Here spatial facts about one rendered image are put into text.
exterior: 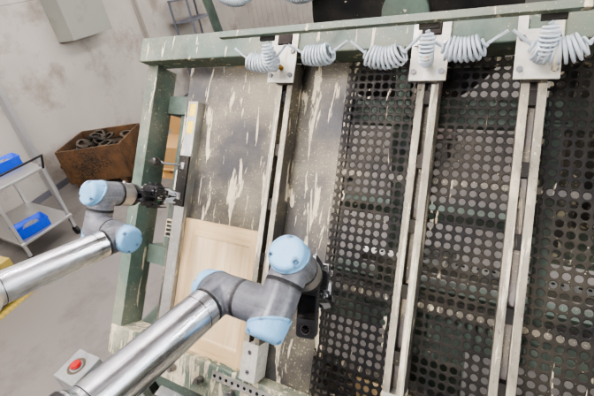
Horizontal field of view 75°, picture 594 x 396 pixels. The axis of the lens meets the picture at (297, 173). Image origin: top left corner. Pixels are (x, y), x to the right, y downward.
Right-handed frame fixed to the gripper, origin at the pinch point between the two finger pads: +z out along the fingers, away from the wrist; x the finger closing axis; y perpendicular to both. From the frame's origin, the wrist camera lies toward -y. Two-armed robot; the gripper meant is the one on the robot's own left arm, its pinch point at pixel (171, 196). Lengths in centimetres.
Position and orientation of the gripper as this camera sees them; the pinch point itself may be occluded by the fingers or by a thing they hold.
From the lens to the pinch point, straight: 150.8
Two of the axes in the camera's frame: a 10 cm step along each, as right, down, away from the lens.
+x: 1.3, -9.9, 0.4
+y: 8.8, 1.0, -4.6
